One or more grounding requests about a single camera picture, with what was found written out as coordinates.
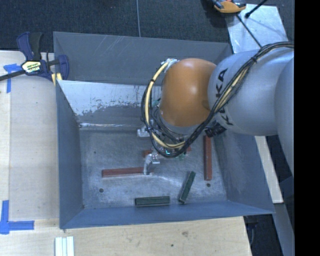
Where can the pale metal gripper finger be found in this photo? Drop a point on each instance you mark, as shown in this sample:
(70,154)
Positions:
(143,132)
(149,162)

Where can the red-brown flat block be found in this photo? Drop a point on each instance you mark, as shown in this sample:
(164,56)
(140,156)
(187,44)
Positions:
(207,160)
(120,172)

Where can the dark green flat block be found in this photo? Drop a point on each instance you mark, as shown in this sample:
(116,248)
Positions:
(187,187)
(152,201)

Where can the grey metal bin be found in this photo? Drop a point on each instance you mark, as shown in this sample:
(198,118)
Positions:
(120,62)

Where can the black cylinder on white bracket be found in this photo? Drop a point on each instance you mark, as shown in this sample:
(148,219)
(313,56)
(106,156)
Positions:
(215,130)

